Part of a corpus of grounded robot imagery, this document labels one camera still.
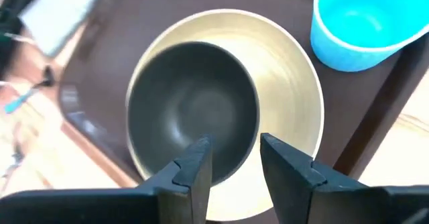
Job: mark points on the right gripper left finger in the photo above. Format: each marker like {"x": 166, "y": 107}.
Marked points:
{"x": 181, "y": 190}

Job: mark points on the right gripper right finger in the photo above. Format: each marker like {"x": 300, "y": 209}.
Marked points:
{"x": 301, "y": 190}

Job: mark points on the black bowl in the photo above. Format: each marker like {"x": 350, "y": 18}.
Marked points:
{"x": 187, "y": 100}

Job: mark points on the blue mug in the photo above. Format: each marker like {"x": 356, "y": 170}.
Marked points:
{"x": 352, "y": 23}

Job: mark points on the grey cloth napkin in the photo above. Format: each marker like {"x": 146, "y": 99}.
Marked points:
{"x": 60, "y": 16}

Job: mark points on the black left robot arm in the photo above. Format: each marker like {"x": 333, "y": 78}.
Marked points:
{"x": 13, "y": 2}

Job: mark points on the dark brown serving tray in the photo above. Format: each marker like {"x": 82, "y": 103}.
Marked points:
{"x": 110, "y": 49}

